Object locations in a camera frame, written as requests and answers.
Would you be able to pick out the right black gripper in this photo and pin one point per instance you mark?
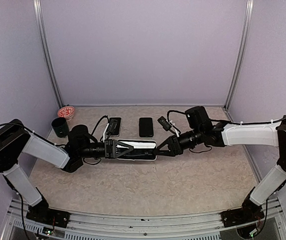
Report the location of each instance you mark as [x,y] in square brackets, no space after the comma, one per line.
[176,150]

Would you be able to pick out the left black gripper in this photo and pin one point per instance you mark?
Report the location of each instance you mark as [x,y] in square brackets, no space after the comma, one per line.
[111,151]

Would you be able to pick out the frosted clear phone case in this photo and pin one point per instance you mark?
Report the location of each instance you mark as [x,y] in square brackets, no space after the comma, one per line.
[135,142]

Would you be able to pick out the black phone with silver edge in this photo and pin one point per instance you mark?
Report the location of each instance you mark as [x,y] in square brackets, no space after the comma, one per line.
[146,127]

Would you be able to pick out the teal green phone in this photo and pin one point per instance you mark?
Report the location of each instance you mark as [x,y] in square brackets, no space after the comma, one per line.
[143,152]

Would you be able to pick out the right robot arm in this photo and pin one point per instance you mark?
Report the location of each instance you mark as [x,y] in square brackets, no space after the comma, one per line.
[223,133]

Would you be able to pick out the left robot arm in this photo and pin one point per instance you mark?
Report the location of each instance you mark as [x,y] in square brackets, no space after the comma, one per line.
[15,139]

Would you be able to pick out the black cup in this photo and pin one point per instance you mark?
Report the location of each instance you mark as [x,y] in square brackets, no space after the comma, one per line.
[60,127]

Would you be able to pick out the red white patterned bowl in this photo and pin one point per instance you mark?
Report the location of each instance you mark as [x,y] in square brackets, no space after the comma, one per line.
[66,112]

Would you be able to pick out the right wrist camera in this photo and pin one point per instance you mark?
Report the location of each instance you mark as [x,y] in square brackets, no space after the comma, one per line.
[164,123]

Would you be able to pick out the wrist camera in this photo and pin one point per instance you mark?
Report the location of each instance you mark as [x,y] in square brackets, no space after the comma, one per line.
[164,123]
[112,126]

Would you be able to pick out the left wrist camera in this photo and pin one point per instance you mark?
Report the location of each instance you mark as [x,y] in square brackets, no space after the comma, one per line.
[112,126]

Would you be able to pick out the front aluminium rail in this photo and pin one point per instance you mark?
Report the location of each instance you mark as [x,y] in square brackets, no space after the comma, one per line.
[194,226]

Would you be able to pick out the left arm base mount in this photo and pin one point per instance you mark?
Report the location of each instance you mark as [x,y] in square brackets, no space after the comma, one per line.
[52,217]

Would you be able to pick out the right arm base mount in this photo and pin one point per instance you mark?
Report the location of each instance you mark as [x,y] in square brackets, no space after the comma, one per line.
[239,216]

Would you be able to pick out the right aluminium frame post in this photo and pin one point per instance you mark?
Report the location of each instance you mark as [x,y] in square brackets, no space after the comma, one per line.
[240,54]

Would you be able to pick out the aluminium frame post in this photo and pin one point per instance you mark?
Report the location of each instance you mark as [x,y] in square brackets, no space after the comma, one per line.
[46,52]
[240,54]

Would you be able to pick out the left aluminium frame post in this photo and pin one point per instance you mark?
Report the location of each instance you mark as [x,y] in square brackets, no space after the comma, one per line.
[46,52]

